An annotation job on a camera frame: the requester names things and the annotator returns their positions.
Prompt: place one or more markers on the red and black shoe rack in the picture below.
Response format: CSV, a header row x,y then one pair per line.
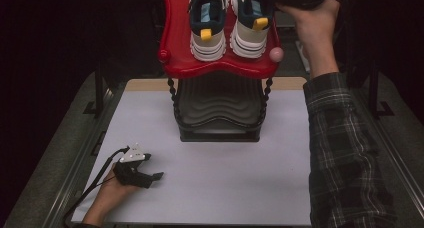
x,y
218,101

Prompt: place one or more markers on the white and navy chunky sneaker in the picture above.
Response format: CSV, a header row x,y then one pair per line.
x,y
248,38
207,38

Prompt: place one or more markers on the person's left hand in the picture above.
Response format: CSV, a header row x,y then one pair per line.
x,y
113,194

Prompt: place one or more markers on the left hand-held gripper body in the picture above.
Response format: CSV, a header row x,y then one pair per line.
x,y
130,171

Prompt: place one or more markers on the person's right hand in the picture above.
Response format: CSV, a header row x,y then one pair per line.
x,y
316,28

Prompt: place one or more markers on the black metal stand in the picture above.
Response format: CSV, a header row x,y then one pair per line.
x,y
375,91
99,91

